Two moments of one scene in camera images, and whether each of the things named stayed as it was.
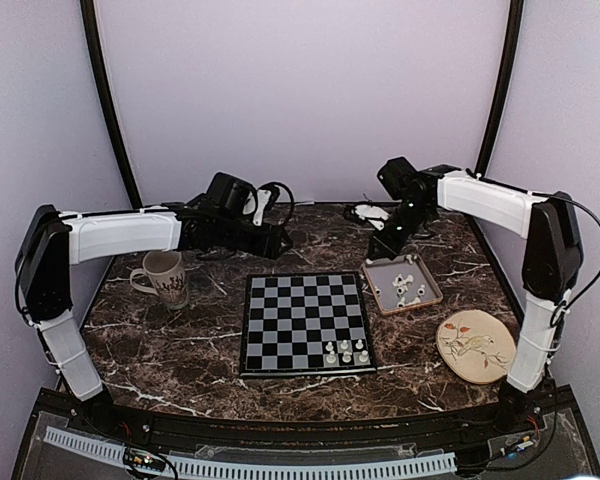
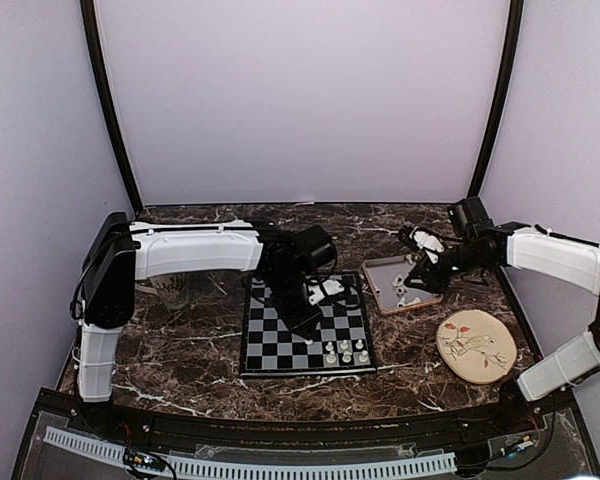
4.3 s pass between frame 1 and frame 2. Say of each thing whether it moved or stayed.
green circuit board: stayed
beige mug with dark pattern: stayed
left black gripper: moved
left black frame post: stayed
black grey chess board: stayed
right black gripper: moved
